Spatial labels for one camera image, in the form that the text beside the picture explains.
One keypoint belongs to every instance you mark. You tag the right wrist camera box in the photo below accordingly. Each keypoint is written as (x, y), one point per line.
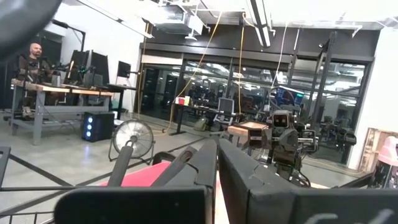
(281, 119)

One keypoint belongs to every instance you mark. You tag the all-black solid turner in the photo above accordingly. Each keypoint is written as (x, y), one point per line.
(119, 168)

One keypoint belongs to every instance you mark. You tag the olive bag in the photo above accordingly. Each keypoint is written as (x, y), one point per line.
(200, 124)

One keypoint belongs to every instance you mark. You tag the wooden crate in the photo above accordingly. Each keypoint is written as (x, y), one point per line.
(370, 146)

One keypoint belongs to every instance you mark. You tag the grey office chair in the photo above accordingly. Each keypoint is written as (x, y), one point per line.
(225, 105)

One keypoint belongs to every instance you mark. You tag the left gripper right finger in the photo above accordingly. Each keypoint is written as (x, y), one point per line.
(311, 208)

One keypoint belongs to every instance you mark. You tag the black desk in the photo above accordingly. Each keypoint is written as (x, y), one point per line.
(199, 108)

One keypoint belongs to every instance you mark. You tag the wooden top grey workbench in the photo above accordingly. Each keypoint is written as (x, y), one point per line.
(62, 89)

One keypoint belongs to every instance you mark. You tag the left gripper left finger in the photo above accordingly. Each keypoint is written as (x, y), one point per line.
(130, 205)

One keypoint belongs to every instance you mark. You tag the wooden box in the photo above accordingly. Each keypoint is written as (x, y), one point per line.
(248, 126)

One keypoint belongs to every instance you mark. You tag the computer tower blue lights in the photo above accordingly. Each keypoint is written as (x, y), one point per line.
(102, 127)

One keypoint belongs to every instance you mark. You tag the small black monitor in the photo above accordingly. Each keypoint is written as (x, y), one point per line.
(123, 69)

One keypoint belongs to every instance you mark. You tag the person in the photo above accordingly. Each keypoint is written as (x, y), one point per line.
(31, 67)

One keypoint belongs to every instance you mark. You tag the red plastic container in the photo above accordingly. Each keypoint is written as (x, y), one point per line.
(143, 175)

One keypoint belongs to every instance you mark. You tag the black floor fan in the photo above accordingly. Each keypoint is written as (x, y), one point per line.
(133, 137)

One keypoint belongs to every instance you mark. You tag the blue screen computer monitor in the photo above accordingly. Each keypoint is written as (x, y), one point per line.
(289, 97)

